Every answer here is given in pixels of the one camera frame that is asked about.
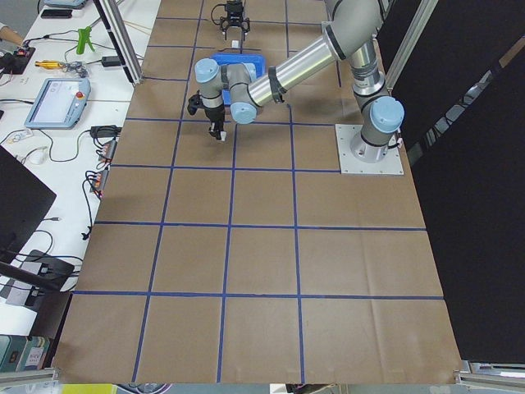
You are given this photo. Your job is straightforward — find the black monitor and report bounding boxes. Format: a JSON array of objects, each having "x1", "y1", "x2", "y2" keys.
[{"x1": 0, "y1": 148, "x2": 57, "y2": 263}]

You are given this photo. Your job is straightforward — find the black power adapter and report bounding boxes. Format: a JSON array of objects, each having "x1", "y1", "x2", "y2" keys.
[{"x1": 101, "y1": 56, "x2": 121, "y2": 67}]

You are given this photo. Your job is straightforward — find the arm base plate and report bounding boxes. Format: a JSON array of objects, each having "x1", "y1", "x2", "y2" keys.
[{"x1": 335, "y1": 124, "x2": 404, "y2": 176}]

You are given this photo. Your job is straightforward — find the usb hub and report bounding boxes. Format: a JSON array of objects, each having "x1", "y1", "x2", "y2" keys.
[
  {"x1": 88, "y1": 169, "x2": 109, "y2": 198},
  {"x1": 98, "y1": 140, "x2": 117, "y2": 163}
]

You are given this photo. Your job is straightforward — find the green handled reacher grabber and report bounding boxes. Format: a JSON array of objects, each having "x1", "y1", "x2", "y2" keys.
[{"x1": 75, "y1": 26, "x2": 95, "y2": 55}]

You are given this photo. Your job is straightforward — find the blue plastic tray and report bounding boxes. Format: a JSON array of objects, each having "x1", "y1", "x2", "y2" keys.
[{"x1": 211, "y1": 53, "x2": 266, "y2": 82}]

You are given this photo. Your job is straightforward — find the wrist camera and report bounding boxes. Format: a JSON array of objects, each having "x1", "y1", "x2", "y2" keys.
[
  {"x1": 225, "y1": 0, "x2": 244, "y2": 18},
  {"x1": 187, "y1": 92, "x2": 204, "y2": 116}
]

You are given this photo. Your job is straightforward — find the teach pendant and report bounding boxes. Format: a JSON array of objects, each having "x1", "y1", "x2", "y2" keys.
[{"x1": 24, "y1": 78, "x2": 91, "y2": 130}]

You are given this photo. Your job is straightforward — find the usb hub near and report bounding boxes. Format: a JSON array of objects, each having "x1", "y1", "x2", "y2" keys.
[{"x1": 88, "y1": 169, "x2": 109, "y2": 198}]

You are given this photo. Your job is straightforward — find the aluminium frame post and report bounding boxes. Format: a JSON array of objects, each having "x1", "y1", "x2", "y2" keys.
[{"x1": 94, "y1": 0, "x2": 144, "y2": 86}]

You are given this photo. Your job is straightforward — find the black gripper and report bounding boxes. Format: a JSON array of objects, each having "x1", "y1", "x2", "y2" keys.
[
  {"x1": 204, "y1": 105, "x2": 226, "y2": 140},
  {"x1": 218, "y1": 12, "x2": 250, "y2": 41}
]

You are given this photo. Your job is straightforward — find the usb hub far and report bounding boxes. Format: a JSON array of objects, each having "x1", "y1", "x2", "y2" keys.
[{"x1": 98, "y1": 140, "x2": 117, "y2": 163}]

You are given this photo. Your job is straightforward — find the white mouse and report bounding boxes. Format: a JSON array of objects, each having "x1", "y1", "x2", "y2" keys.
[{"x1": 27, "y1": 149, "x2": 47, "y2": 165}]

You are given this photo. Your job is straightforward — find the black phone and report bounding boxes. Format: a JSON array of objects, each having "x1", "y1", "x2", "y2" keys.
[{"x1": 40, "y1": 8, "x2": 72, "y2": 19}]

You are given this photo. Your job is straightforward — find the yellow tool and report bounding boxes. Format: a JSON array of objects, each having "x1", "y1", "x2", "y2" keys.
[{"x1": 34, "y1": 60, "x2": 64, "y2": 70}]

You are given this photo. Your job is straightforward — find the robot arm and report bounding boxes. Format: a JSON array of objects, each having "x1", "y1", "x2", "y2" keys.
[{"x1": 187, "y1": 0, "x2": 404, "y2": 163}]

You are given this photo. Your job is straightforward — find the person hand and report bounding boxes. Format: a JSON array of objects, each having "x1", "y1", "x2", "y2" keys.
[{"x1": 0, "y1": 22, "x2": 24, "y2": 46}]

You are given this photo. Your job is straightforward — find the black monitor stand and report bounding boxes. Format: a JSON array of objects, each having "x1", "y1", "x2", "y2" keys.
[{"x1": 1, "y1": 250, "x2": 75, "y2": 291}]

